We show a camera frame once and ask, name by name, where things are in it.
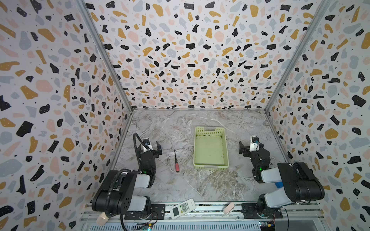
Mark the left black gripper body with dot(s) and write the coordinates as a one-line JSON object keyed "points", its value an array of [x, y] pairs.
{"points": [[155, 155]]}

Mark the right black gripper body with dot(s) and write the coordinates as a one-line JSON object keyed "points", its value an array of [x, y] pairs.
{"points": [[253, 156]]}

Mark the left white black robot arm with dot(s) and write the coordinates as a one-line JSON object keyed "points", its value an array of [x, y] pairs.
{"points": [[116, 194]]}

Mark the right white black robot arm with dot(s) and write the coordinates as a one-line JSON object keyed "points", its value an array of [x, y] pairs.
{"points": [[299, 184]]}

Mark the light green perforated plastic bin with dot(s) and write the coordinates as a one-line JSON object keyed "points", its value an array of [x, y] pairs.
{"points": [[210, 149]]}

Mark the blue block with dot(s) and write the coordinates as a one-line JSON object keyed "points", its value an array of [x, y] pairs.
{"points": [[279, 184]]}

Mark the white remote control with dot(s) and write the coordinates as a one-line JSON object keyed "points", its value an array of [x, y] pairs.
{"points": [[182, 209]]}

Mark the pink eraser block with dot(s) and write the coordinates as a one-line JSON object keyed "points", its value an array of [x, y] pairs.
{"points": [[229, 208]]}

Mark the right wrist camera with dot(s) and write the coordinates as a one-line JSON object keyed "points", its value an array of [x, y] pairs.
{"points": [[254, 144]]}

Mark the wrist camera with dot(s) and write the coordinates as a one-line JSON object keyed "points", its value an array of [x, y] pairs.
{"points": [[147, 145], [254, 144]]}

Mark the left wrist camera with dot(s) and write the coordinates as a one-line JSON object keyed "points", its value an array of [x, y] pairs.
{"points": [[147, 145]]}

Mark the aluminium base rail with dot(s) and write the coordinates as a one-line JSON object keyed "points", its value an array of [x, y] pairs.
{"points": [[209, 216]]}

